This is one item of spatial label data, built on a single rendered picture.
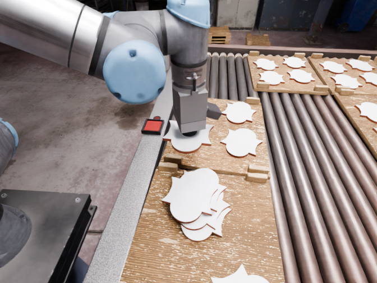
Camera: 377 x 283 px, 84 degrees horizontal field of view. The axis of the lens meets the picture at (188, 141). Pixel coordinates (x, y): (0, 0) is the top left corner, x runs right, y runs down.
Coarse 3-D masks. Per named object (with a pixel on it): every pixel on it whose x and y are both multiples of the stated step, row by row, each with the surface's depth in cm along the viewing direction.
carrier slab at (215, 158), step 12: (252, 108) 90; (216, 120) 84; (252, 120) 84; (216, 132) 79; (264, 132) 79; (168, 144) 74; (216, 144) 74; (264, 144) 74; (192, 156) 70; (204, 156) 70; (216, 156) 70; (228, 156) 70; (252, 156) 70; (264, 156) 70; (192, 168) 68; (216, 168) 66; (228, 168) 66; (240, 168) 66
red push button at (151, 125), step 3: (147, 123) 84; (150, 123) 84; (153, 123) 84; (156, 123) 84; (159, 123) 84; (147, 126) 82; (150, 126) 82; (153, 126) 82; (156, 126) 82; (159, 126) 82; (144, 129) 81; (147, 129) 81; (150, 129) 81; (153, 129) 81; (156, 129) 81; (159, 129) 81
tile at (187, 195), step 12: (180, 180) 57; (192, 180) 57; (204, 180) 57; (180, 192) 54; (192, 192) 54; (204, 192) 54; (180, 204) 52; (192, 204) 52; (204, 204) 52; (180, 216) 50; (192, 216) 50
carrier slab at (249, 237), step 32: (160, 192) 60; (224, 192) 60; (256, 192) 60; (160, 224) 53; (224, 224) 53; (256, 224) 53; (128, 256) 48; (160, 256) 48; (192, 256) 48; (224, 256) 48; (256, 256) 48
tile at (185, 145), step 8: (176, 128) 58; (208, 128) 58; (168, 136) 55; (176, 136) 55; (184, 136) 55; (192, 136) 55; (200, 136) 55; (208, 136) 57; (176, 144) 53; (184, 144) 53; (192, 144) 53; (200, 144) 53; (208, 144) 54; (184, 152) 52; (192, 152) 52
